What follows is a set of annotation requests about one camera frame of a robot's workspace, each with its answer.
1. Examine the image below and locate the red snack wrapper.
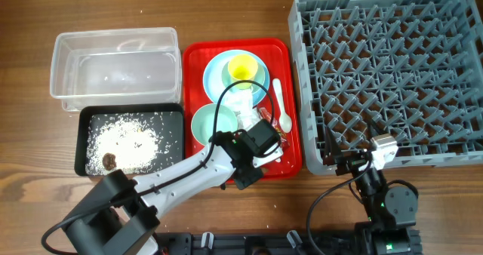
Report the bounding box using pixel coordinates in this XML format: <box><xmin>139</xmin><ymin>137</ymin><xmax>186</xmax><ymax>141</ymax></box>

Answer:
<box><xmin>257</xmin><ymin>107</ymin><xmax>290</xmax><ymax>149</ymax></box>

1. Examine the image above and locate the clear plastic storage bin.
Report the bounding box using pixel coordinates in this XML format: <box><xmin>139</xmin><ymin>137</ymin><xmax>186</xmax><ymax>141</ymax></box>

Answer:
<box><xmin>50</xmin><ymin>27</ymin><xmax>183</xmax><ymax>112</ymax></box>

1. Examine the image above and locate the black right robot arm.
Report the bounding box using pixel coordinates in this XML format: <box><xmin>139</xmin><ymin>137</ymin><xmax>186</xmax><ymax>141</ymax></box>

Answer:
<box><xmin>323</xmin><ymin>121</ymin><xmax>423</xmax><ymax>254</ymax></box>

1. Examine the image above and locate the light blue plate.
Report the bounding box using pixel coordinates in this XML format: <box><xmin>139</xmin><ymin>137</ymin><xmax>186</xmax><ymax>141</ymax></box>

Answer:
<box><xmin>203</xmin><ymin>50</ymin><xmax>270</xmax><ymax>103</ymax></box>

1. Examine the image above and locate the white napkin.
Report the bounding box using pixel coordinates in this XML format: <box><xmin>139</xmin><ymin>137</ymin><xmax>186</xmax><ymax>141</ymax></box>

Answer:
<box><xmin>223</xmin><ymin>90</ymin><xmax>261</xmax><ymax>131</ymax></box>

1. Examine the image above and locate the green rice bowl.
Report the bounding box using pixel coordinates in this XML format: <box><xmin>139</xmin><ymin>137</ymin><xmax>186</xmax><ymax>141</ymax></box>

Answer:
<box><xmin>191</xmin><ymin>103</ymin><xmax>238</xmax><ymax>146</ymax></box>

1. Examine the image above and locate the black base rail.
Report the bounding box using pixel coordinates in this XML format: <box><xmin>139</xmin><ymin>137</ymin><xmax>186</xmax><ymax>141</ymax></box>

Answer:
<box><xmin>155</xmin><ymin>230</ymin><xmax>423</xmax><ymax>255</ymax></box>

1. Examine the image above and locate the yellow plastic cup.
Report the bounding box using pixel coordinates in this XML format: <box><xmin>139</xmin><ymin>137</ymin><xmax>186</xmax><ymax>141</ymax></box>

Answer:
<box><xmin>228</xmin><ymin>54</ymin><xmax>259</xmax><ymax>82</ymax></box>

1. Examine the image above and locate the grey dishwasher rack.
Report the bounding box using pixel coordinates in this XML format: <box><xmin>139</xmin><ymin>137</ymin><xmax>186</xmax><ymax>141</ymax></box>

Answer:
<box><xmin>288</xmin><ymin>0</ymin><xmax>482</xmax><ymax>175</ymax></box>

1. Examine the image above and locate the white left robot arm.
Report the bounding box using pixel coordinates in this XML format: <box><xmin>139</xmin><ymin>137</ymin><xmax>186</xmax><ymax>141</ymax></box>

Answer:
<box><xmin>58</xmin><ymin>128</ymin><xmax>278</xmax><ymax>254</ymax></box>

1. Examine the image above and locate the dark brown food lump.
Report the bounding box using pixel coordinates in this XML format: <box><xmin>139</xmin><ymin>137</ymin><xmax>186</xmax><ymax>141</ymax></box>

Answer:
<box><xmin>102</xmin><ymin>153</ymin><xmax>117</xmax><ymax>171</ymax></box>

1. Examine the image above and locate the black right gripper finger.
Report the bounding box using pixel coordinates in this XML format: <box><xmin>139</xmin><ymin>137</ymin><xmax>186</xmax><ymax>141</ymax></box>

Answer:
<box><xmin>324</xmin><ymin>128</ymin><xmax>342</xmax><ymax>163</ymax></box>
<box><xmin>368</xmin><ymin>118</ymin><xmax>381</xmax><ymax>138</ymax></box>

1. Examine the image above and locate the black plastic tray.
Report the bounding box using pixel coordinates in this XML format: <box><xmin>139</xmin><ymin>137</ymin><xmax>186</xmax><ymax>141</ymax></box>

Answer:
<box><xmin>74</xmin><ymin>103</ymin><xmax>185</xmax><ymax>177</ymax></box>

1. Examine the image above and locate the white plastic spoon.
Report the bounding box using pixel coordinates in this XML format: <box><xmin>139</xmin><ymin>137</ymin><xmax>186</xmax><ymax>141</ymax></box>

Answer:
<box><xmin>272</xmin><ymin>78</ymin><xmax>292</xmax><ymax>134</ymax></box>

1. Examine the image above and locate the red serving tray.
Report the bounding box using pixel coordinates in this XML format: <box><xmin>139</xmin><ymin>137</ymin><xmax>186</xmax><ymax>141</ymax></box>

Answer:
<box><xmin>182</xmin><ymin>38</ymin><xmax>303</xmax><ymax>180</ymax></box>

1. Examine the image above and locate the cooked white rice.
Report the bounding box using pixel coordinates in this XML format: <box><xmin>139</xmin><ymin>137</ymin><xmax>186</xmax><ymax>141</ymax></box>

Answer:
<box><xmin>85</xmin><ymin>112</ymin><xmax>183</xmax><ymax>176</ymax></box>

